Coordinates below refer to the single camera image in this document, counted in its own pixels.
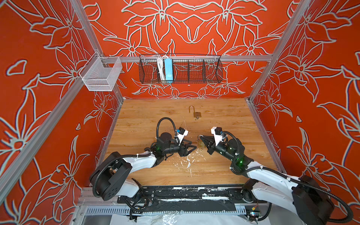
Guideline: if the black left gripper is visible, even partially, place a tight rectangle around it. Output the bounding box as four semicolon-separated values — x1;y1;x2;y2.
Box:
163;139;196;157

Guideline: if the light blue box in basket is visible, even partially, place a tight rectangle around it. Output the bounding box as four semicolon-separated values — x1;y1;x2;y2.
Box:
164;58;173;83

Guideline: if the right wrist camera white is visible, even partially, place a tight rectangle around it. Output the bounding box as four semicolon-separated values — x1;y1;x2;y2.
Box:
211;127;224;146

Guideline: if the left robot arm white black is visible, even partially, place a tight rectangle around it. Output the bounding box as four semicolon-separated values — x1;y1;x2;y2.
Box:
89;117;197;201

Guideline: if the white wire mesh basket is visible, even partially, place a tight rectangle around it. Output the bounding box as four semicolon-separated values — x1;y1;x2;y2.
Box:
79;52;123;92

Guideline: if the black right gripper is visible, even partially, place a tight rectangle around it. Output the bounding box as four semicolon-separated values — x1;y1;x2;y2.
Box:
200;136;238;164

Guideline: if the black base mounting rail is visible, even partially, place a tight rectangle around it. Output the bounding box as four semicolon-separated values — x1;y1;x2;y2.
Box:
117;185;268;213

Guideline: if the black wire wall basket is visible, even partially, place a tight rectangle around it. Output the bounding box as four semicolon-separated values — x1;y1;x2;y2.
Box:
138;54;224;84

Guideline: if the white cable bundle in basket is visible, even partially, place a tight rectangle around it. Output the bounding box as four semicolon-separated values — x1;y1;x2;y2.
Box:
156;55;167;82

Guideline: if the brass padlock with steel shackle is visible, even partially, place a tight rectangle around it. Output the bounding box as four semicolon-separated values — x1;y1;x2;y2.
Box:
188;106;202;120

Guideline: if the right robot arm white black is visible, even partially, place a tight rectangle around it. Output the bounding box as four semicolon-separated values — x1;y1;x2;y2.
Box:
198;127;353;225

